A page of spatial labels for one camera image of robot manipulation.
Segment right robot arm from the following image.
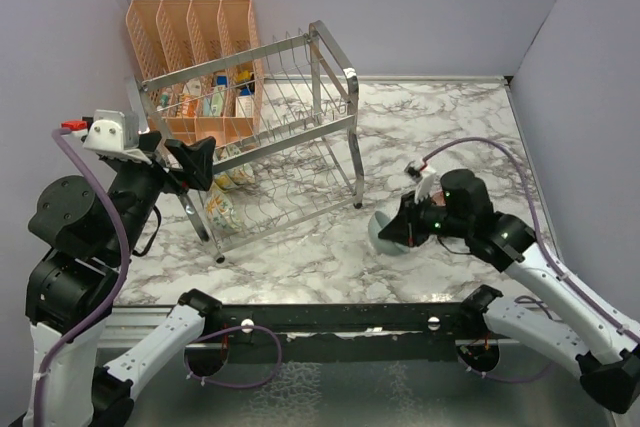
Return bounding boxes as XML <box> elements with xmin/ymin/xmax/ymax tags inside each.
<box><xmin>376</xmin><ymin>169</ymin><xmax>639</xmax><ymax>414</ymax></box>

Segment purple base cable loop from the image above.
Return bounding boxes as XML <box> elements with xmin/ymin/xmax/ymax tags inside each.
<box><xmin>182</xmin><ymin>321</ymin><xmax>284</xmax><ymax>390</ymax></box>

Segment stainless steel dish rack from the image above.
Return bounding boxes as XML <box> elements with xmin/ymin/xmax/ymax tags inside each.
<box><xmin>126</xmin><ymin>21</ymin><xmax>364</xmax><ymax>262</ymax></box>

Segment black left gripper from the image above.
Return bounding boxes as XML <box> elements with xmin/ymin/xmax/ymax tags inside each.
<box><xmin>109</xmin><ymin>128</ymin><xmax>217</xmax><ymax>259</ymax></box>

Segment teal spiral bowl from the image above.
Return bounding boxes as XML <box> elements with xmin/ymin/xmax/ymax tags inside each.
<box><xmin>367</xmin><ymin>210</ymin><xmax>407</xmax><ymax>254</ymax></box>

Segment peach plastic file organizer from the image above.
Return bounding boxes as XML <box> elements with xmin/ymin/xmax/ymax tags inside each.
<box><xmin>125</xmin><ymin>0</ymin><xmax>264</xmax><ymax>147</ymax></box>

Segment white bowl green leaves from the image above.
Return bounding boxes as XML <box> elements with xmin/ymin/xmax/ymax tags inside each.
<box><xmin>214</xmin><ymin>144</ymin><xmax>256</xmax><ymax>191</ymax></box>

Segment black aluminium mounting rail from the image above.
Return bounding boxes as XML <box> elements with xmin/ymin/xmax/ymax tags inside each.
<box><xmin>99</xmin><ymin>299</ymin><xmax>609</xmax><ymax>366</ymax></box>

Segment white bowl orange flower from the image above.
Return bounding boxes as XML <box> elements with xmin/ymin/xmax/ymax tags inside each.
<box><xmin>204</xmin><ymin>183</ymin><xmax>244</xmax><ymax>234</ymax></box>

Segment yellow black bottle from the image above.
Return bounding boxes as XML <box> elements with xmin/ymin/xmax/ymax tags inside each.
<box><xmin>235</xmin><ymin>70</ymin><xmax>254</xmax><ymax>85</ymax></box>

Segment red geometric pattern bowl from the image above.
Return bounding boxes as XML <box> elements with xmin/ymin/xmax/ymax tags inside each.
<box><xmin>431</xmin><ymin>191</ymin><xmax>446</xmax><ymax>206</ymax></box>

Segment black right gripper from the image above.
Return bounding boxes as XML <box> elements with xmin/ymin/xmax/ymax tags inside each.
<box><xmin>380</xmin><ymin>187</ymin><xmax>472</xmax><ymax>246</ymax></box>

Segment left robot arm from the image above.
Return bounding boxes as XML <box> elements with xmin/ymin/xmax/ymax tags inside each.
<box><xmin>19</xmin><ymin>127</ymin><xmax>222</xmax><ymax>426</ymax></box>

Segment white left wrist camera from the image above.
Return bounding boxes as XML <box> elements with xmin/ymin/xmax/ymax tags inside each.
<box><xmin>83</xmin><ymin>110</ymin><xmax>151</xmax><ymax>164</ymax></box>

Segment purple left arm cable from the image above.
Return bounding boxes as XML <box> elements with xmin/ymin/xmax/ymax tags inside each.
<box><xmin>34</xmin><ymin>127</ymin><xmax>132</xmax><ymax>427</ymax></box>

